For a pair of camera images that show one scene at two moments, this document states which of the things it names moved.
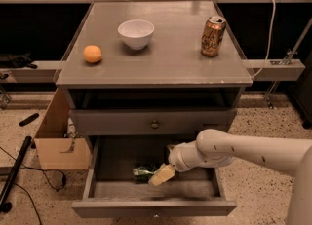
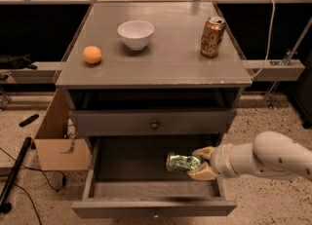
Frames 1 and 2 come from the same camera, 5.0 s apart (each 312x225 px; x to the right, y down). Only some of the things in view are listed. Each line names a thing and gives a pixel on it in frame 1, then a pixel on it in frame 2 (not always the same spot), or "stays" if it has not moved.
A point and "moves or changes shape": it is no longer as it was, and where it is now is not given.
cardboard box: [57, 148] stays
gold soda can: [213, 34] stays
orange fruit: [92, 54] stays
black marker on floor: [30, 118] stays
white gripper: [177, 160] -> [220, 161]
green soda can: [142, 172] moves or changes shape
